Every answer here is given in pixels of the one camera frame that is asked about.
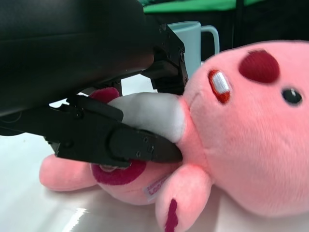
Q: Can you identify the black cloth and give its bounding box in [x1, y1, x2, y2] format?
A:
[144, 0, 309, 53]

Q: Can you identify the green cloth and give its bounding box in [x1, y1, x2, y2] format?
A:
[142, 0, 242, 14]

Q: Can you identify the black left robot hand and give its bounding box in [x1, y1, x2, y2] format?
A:
[0, 0, 189, 169]

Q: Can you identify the light blue mug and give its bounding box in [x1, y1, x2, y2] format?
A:
[166, 21, 220, 73]

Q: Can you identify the pink plush doll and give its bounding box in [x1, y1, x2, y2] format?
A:
[40, 40, 309, 232]

